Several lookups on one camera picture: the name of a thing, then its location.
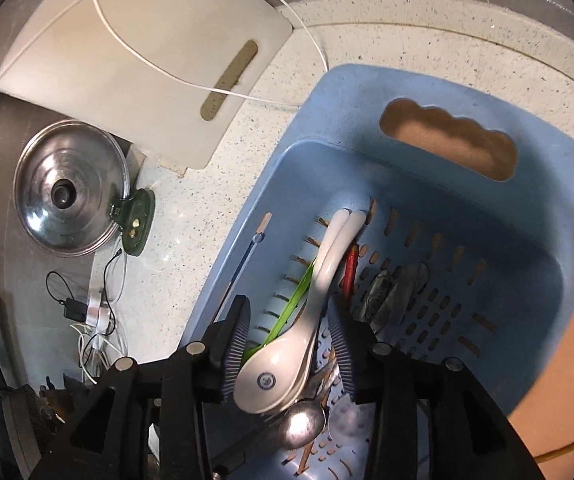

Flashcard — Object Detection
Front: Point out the steel pot lid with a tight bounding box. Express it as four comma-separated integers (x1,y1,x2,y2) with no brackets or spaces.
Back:
13,119,130,257

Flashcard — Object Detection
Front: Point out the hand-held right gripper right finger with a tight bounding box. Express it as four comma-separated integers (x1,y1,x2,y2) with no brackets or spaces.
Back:
328,296,542,480

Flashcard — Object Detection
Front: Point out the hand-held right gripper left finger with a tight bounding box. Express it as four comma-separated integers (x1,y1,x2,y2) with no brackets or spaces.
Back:
30,294,252,480

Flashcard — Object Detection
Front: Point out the blue plastic utensil basket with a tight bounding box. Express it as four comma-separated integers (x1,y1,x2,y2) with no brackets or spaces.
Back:
179,63,574,480

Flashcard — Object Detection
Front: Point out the green plastic stick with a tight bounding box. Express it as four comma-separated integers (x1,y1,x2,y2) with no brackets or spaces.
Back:
244,257,318,356

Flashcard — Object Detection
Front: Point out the metal spoon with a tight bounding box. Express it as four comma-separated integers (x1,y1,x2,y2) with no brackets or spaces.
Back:
359,270,398,333
278,360,343,451

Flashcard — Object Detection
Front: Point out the long white cable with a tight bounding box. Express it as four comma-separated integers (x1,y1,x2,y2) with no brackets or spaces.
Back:
0,0,328,116

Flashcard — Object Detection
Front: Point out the white ceramic spoon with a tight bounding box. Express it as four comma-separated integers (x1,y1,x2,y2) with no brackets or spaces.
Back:
267,210,368,408
232,209,353,413

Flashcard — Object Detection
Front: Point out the red-topped wooden chopstick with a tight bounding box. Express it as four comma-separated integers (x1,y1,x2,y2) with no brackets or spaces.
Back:
342,244,360,306

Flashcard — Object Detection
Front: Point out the white cutting board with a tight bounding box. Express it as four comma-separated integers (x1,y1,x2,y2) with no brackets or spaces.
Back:
0,0,295,170

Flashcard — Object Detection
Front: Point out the white charger cable bundle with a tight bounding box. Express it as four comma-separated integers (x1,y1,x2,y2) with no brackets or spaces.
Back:
72,300,128,386

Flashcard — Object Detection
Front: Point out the black charger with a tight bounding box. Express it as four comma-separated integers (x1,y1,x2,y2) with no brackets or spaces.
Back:
46,271,90,323

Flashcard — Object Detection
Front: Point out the black mesh device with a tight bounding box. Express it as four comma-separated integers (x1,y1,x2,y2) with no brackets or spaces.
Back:
14,382,75,436

